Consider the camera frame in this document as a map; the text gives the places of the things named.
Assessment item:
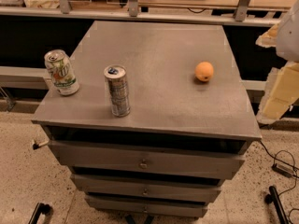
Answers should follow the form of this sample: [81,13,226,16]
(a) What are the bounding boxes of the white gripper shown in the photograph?
[255,0,299,124]

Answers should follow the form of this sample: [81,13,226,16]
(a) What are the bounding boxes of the orange fruit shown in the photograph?
[194,62,214,82]

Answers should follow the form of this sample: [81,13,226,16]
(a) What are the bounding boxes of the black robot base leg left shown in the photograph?
[28,203,51,224]

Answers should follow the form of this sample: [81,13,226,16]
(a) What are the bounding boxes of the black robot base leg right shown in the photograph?
[264,186,289,224]

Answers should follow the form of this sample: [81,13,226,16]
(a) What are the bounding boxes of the silver redbull can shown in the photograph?
[104,64,130,117]

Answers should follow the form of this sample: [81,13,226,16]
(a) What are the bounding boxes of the white green 7up can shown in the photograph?
[44,49,79,96]

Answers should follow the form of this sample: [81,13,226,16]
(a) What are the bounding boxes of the top grey drawer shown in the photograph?
[49,141,245,179]

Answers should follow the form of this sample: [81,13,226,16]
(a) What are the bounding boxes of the grey drawer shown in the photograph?
[85,195,207,217]
[71,175,221,203]
[49,141,245,179]

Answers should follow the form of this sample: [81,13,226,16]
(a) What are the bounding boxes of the middle grey drawer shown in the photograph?
[71,175,221,203]

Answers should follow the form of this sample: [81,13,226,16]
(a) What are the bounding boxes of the bottom grey drawer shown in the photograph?
[85,195,207,217]

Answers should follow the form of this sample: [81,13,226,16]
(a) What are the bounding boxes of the metal rail shelf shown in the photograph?
[0,0,297,27]

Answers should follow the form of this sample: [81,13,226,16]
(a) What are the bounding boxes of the black power adapter with cable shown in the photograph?
[257,139,299,224]

